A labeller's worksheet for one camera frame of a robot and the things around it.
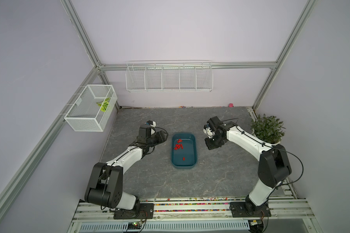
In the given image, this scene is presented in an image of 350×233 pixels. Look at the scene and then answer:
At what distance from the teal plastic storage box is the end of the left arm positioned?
0.15m

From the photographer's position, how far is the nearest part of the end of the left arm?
681 mm

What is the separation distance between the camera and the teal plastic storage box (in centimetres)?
91
